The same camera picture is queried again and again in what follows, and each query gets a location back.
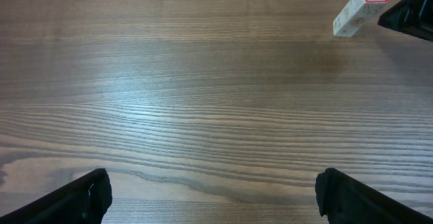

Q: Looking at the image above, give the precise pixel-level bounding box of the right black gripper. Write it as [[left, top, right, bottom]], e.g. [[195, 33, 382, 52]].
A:
[[378, 0, 432, 41]]

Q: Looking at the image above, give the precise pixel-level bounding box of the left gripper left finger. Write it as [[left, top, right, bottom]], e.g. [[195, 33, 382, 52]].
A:
[[1, 169, 112, 224]]

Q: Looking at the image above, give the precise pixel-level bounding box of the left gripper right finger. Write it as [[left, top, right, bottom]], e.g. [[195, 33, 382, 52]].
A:
[[315, 168, 432, 224]]

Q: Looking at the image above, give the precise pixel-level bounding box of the white blue C block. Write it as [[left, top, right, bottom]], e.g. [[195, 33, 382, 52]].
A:
[[334, 0, 372, 28]]

